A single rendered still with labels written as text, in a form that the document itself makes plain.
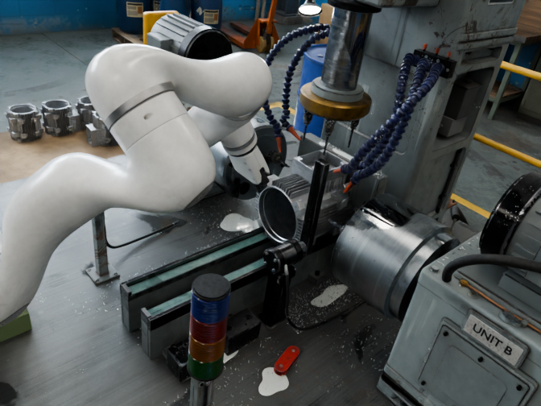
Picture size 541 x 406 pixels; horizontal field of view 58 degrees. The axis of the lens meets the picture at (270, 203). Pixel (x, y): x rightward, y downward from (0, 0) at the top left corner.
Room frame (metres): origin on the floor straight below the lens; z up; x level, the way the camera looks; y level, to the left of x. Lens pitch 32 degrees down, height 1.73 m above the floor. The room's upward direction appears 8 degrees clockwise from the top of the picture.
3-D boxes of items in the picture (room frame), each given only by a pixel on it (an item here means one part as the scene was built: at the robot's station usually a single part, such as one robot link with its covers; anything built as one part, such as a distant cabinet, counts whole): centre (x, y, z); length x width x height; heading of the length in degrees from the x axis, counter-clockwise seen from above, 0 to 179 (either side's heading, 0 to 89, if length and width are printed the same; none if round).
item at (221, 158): (1.40, 0.16, 1.04); 0.37 x 0.25 x 0.25; 45
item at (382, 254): (0.92, -0.33, 1.04); 0.41 x 0.25 x 0.25; 45
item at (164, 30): (1.57, 0.38, 1.16); 0.33 x 0.26 x 0.42; 45
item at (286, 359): (0.78, -0.09, 0.81); 0.09 x 0.03 x 0.02; 152
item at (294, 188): (1.15, -0.09, 1.02); 0.20 x 0.19 x 0.19; 135
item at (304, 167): (1.17, -0.12, 1.11); 0.12 x 0.11 x 0.07; 135
